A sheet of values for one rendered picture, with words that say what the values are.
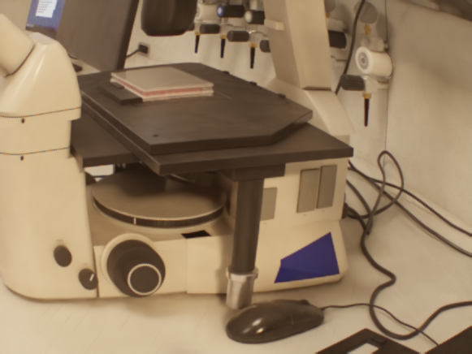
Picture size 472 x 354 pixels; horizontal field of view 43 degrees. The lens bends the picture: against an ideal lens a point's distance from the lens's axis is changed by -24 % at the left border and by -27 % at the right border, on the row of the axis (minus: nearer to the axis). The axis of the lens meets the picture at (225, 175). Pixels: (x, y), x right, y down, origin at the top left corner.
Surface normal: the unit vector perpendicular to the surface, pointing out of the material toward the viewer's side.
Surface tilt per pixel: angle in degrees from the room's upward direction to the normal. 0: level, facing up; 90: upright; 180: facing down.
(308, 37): 90
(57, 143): 90
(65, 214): 90
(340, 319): 0
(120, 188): 0
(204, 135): 0
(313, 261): 48
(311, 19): 90
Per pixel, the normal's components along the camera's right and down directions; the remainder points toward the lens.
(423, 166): -0.88, 0.09
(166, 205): 0.07, -0.95
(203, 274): 0.15, 0.33
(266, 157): 0.46, 0.31
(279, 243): 0.37, -0.39
